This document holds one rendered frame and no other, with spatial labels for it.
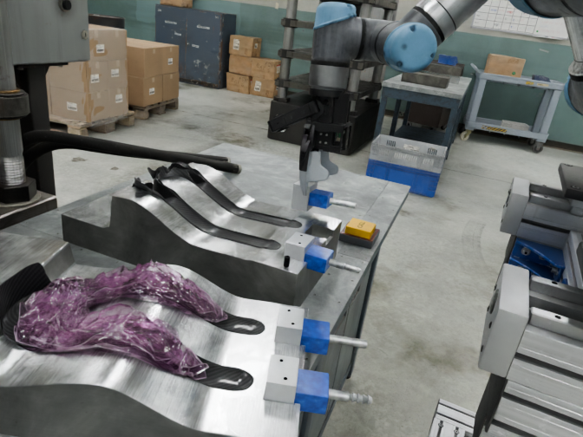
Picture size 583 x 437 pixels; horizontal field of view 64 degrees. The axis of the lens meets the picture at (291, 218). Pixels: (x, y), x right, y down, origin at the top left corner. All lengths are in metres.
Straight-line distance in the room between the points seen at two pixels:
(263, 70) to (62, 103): 3.61
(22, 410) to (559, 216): 0.96
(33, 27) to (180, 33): 6.72
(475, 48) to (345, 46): 6.31
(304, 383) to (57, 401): 0.28
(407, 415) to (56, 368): 1.46
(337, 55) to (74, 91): 3.91
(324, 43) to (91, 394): 0.68
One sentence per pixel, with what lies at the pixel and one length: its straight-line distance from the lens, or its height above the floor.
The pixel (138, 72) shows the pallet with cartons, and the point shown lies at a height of 0.50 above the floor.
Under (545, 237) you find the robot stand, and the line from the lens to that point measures 1.09.
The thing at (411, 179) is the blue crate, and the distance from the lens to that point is 4.06.
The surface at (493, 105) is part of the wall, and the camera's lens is 7.26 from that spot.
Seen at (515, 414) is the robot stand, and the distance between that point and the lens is 0.68.
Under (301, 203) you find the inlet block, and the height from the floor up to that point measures 0.92.
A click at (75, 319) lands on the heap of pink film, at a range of 0.65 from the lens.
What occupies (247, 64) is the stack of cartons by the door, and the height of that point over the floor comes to 0.44.
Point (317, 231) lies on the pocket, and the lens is 0.96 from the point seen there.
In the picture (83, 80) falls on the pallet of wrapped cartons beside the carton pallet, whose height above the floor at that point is 0.51.
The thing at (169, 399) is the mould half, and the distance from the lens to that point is 0.57.
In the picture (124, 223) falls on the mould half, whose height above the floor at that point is 0.88.
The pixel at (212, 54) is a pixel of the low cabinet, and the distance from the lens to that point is 7.80.
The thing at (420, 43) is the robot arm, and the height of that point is 1.25.
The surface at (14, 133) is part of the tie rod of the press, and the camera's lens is 1.24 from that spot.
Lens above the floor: 1.28
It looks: 24 degrees down
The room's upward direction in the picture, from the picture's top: 8 degrees clockwise
